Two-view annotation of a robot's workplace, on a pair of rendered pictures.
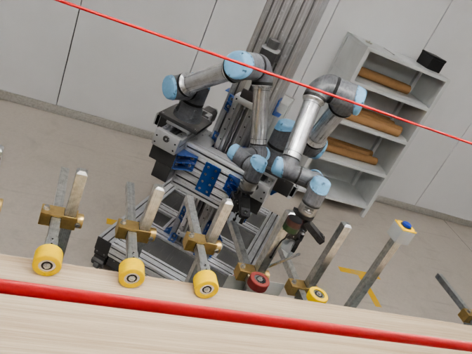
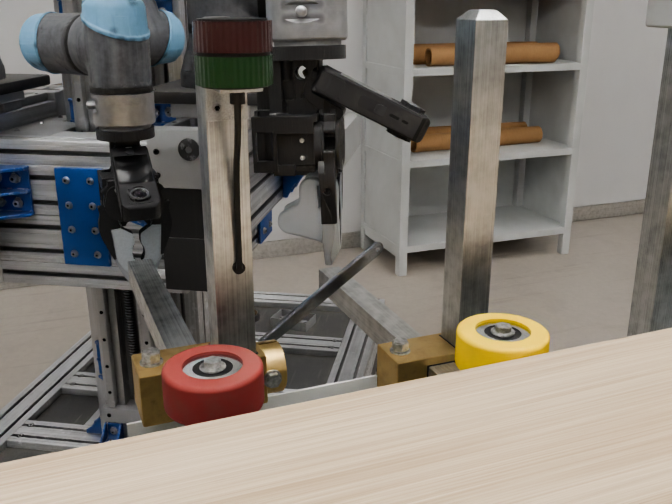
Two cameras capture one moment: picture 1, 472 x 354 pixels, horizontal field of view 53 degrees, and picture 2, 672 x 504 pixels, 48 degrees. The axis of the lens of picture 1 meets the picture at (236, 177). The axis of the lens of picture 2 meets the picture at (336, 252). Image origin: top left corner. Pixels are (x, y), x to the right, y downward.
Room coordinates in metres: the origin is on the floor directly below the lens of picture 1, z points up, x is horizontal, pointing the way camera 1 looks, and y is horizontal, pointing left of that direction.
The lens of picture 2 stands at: (0.92, -0.36, 1.18)
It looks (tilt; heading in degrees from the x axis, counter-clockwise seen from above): 19 degrees down; 2
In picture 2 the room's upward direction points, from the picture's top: straight up
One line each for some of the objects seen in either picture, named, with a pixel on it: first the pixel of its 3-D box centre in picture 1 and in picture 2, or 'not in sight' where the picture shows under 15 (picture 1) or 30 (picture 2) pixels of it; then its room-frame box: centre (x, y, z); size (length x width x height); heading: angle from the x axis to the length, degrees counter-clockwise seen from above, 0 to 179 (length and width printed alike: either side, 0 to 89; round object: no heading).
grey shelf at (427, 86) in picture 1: (356, 130); (472, 88); (4.46, -0.86, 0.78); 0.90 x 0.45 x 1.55; 113
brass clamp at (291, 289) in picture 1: (301, 288); (443, 364); (1.66, -0.45, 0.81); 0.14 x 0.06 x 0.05; 114
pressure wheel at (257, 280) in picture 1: (254, 289); (215, 423); (1.46, -0.24, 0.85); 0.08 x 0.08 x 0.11
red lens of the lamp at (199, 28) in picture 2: (293, 221); (232, 35); (1.52, -0.26, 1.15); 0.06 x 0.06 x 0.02
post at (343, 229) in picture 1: (319, 268); (468, 255); (1.67, -0.47, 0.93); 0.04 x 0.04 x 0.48; 24
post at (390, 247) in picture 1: (369, 278); (665, 231); (1.77, -0.71, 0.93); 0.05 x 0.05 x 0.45; 24
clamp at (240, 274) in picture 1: (252, 274); (211, 378); (1.55, -0.22, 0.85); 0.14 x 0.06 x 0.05; 114
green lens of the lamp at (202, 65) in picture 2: (291, 227); (234, 69); (1.52, -0.26, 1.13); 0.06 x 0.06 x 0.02
